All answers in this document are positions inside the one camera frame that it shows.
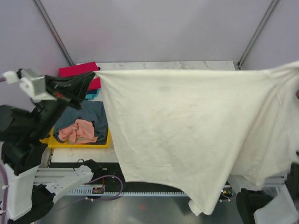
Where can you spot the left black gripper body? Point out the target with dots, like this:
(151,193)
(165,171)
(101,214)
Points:
(48,111)

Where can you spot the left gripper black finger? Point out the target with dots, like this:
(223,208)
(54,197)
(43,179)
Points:
(77,83)
(77,94)

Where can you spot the cream white t shirt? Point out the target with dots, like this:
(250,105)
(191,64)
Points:
(192,129)

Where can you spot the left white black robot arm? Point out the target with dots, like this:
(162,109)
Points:
(22,132)

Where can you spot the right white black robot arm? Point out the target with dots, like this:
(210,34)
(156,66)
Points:
(257,207)

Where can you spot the folded turquoise t shirt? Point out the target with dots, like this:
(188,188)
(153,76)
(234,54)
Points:
(92,94)

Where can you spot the folded magenta t shirt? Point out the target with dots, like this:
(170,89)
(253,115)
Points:
(80,69)

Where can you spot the grey blue t shirt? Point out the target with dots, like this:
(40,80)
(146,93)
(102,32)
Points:
(92,111)

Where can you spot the pink t shirt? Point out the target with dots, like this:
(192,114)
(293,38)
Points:
(80,132)

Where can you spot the yellow plastic tray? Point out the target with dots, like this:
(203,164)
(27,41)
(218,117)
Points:
(53,143)

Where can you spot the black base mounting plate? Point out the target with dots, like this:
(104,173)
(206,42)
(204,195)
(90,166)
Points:
(115,182)

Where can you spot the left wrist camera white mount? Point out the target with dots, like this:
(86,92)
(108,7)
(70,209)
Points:
(32,82)

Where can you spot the aluminium extrusion rail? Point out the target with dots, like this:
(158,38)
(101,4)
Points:
(60,173)

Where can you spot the left aluminium frame post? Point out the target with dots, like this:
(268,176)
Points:
(51,27)

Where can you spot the aluminium frame post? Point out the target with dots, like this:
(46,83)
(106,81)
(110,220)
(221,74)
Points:
(263,22)
(51,27)

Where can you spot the white slotted cable duct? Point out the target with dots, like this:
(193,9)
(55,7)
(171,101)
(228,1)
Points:
(100,192)

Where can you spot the right aluminium frame post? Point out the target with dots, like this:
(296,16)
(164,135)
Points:
(263,22)

